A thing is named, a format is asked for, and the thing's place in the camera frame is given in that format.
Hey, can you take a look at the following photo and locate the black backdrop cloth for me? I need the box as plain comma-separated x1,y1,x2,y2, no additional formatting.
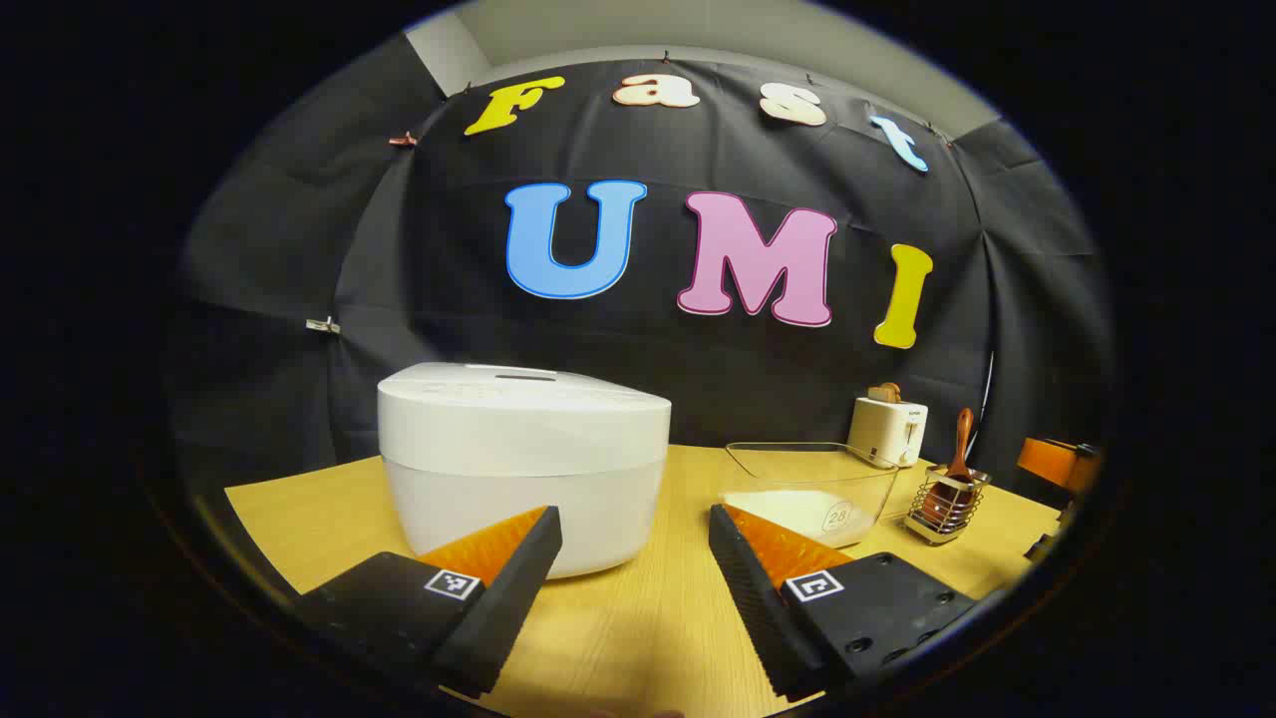
169,35,1117,500

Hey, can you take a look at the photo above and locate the metal wire chopstick holder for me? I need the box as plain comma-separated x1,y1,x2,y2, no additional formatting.
905,466,993,546

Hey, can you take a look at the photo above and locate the clear plastic container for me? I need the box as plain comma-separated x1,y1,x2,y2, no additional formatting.
725,441,903,549

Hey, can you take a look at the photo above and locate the white toaster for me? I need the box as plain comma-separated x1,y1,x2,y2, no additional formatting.
847,396,929,470

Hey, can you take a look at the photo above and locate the white rice cooker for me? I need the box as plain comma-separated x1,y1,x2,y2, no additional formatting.
377,362,672,581

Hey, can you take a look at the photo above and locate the brown wooden spoon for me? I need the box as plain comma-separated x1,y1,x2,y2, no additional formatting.
922,407,980,530

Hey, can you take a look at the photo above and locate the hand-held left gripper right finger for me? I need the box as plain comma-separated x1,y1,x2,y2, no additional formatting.
708,504,978,704

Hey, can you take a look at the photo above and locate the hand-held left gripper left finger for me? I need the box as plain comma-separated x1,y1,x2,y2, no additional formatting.
294,506,564,699

